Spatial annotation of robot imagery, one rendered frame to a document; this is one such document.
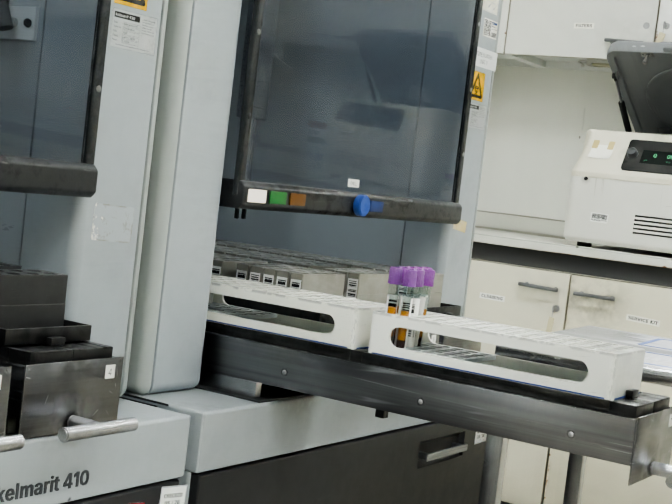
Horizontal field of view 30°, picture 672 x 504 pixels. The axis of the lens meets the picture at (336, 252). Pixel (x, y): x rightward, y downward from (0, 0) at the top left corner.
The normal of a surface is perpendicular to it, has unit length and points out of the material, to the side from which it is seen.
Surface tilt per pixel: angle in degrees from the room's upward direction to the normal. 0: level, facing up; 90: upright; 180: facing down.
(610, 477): 90
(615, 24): 90
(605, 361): 90
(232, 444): 90
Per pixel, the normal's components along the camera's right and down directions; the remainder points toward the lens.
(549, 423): -0.52, -0.01
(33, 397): 0.84, 0.13
